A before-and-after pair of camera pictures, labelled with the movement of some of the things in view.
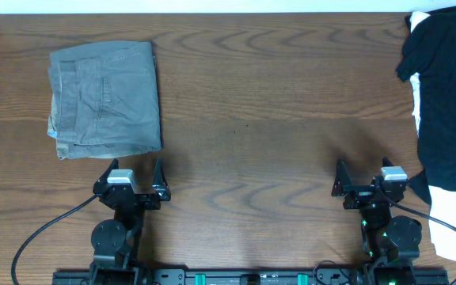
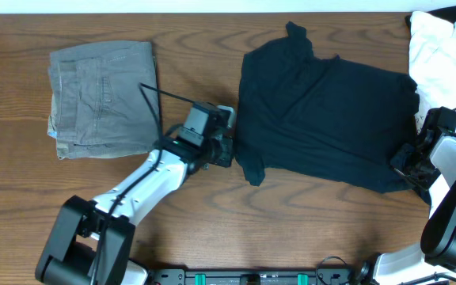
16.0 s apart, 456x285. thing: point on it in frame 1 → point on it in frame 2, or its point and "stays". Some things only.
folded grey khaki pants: [105, 100] stays
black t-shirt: [444, 56] → [340, 120]
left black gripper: [160, 192] → [229, 153]
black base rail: [250, 277] stays
